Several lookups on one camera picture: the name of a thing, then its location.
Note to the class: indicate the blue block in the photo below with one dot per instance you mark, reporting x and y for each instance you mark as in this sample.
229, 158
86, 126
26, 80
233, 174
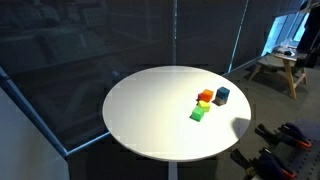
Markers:
223, 93

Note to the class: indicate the magenta block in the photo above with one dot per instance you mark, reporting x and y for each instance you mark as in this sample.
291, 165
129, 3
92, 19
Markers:
199, 96

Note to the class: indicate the green block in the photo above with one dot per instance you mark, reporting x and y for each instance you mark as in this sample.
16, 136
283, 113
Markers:
197, 114

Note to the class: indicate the yellow block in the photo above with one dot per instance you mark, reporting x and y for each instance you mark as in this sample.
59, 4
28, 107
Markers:
204, 105

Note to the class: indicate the orange block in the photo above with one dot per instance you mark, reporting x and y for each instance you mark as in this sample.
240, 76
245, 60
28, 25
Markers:
206, 95

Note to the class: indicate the grey block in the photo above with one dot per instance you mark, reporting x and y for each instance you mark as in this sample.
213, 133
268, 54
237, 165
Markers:
219, 101

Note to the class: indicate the round white table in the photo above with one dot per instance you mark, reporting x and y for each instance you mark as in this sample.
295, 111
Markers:
149, 113

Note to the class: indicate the lower blue orange clamp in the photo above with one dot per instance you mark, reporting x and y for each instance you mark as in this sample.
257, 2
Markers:
267, 167

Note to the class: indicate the blue orange clamp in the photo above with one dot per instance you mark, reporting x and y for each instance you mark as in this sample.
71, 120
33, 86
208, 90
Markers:
267, 167
287, 133

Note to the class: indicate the wooden chair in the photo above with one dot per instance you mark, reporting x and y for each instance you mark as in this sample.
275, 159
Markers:
284, 66

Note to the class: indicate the upper blue orange clamp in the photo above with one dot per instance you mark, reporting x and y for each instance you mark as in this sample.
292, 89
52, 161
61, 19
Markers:
287, 133

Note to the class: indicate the table pedestal leg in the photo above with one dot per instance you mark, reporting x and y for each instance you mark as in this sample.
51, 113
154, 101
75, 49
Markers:
172, 171

